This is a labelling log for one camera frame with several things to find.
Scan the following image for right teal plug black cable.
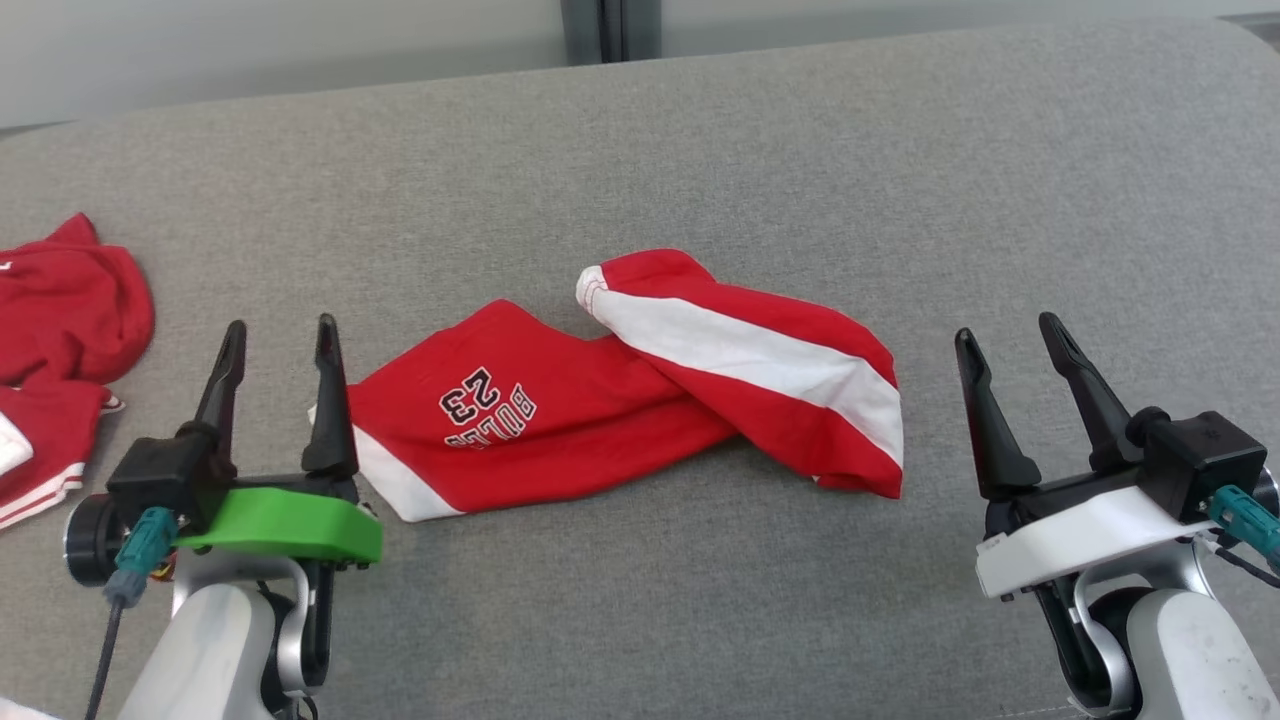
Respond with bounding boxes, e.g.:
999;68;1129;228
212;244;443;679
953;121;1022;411
1205;485;1280;591

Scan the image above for left teal plug black cable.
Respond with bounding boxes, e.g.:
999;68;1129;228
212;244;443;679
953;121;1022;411
85;507;179;720

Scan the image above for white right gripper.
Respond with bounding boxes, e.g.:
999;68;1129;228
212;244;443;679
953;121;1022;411
955;312;1217;709

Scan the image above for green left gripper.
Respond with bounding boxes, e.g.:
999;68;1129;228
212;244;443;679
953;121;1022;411
175;313;384;693

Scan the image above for red white basketball shorts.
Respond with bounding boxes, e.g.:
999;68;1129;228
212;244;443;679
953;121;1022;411
308;248;906;524

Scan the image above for teal plug black cable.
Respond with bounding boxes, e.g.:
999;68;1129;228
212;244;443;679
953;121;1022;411
85;507;179;720
1205;485;1280;591

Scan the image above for grey partition frame post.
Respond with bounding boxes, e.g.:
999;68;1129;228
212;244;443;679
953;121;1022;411
560;0;663;66

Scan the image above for red Bulls 23 jersey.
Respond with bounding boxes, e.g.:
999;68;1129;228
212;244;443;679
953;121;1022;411
0;212;156;531

